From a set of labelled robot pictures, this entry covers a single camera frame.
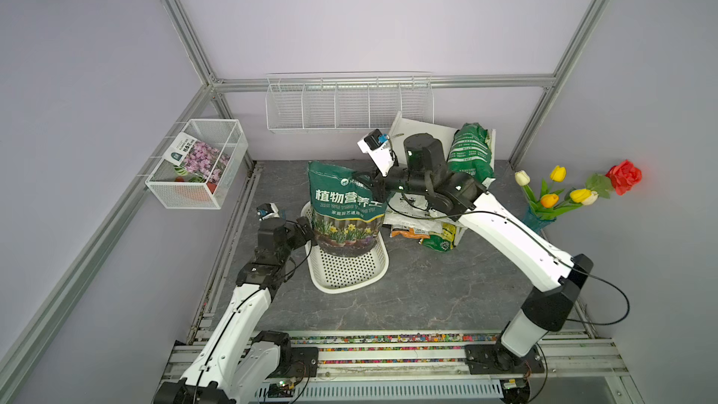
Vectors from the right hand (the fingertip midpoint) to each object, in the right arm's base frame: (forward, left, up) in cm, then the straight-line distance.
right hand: (355, 171), depth 65 cm
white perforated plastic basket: (-10, +7, -39) cm, 40 cm away
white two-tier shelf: (+18, -25, -6) cm, 31 cm away
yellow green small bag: (+1, -28, -36) cm, 46 cm away
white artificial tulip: (+7, -47, -11) cm, 48 cm away
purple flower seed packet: (+10, +43, -4) cm, 44 cm away
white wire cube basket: (+3, +49, -9) cm, 50 cm away
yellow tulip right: (-1, -60, -10) cm, 60 cm away
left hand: (-1, +18, -22) cm, 29 cm away
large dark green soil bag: (-4, +3, -14) cm, 15 cm away
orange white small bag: (+3, -17, -34) cm, 38 cm away
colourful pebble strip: (-31, -11, -40) cm, 52 cm away
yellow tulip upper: (+7, -56, -9) cm, 57 cm away
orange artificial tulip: (-3, -49, -8) cm, 50 cm away
